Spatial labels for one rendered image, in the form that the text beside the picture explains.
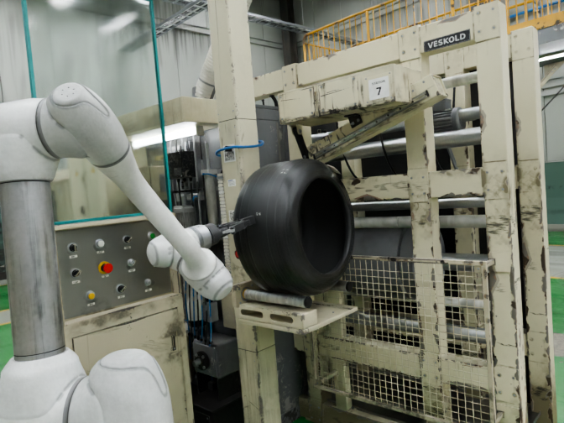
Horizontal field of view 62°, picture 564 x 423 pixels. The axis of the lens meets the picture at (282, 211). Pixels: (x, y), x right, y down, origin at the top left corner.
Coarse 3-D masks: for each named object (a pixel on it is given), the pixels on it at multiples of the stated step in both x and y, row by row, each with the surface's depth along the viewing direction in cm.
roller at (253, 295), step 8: (248, 296) 195; (256, 296) 192; (264, 296) 189; (272, 296) 187; (280, 296) 184; (288, 296) 182; (296, 296) 179; (304, 296) 177; (280, 304) 185; (288, 304) 181; (296, 304) 178; (304, 304) 175
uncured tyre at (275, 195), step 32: (256, 192) 178; (288, 192) 172; (320, 192) 214; (256, 224) 173; (288, 224) 169; (320, 224) 220; (352, 224) 205; (256, 256) 176; (288, 256) 170; (320, 256) 215; (288, 288) 180; (320, 288) 183
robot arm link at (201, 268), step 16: (128, 160) 109; (112, 176) 110; (128, 176) 112; (128, 192) 116; (144, 192) 118; (144, 208) 120; (160, 208) 121; (160, 224) 122; (176, 224) 124; (176, 240) 124; (192, 240) 127; (192, 256) 127; (208, 256) 134; (192, 272) 132; (208, 272) 132; (224, 272) 136; (208, 288) 133; (224, 288) 134
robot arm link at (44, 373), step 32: (0, 128) 96; (32, 128) 95; (0, 160) 96; (32, 160) 97; (0, 192) 99; (32, 192) 99; (32, 224) 98; (32, 256) 98; (32, 288) 97; (32, 320) 97; (32, 352) 97; (64, 352) 101; (0, 384) 96; (32, 384) 94; (64, 384) 97; (0, 416) 94; (32, 416) 93; (64, 416) 93
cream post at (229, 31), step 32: (224, 0) 200; (224, 32) 202; (224, 64) 203; (224, 96) 205; (224, 128) 207; (256, 128) 211; (256, 160) 210; (224, 192) 211; (256, 352) 207; (256, 384) 209; (256, 416) 211
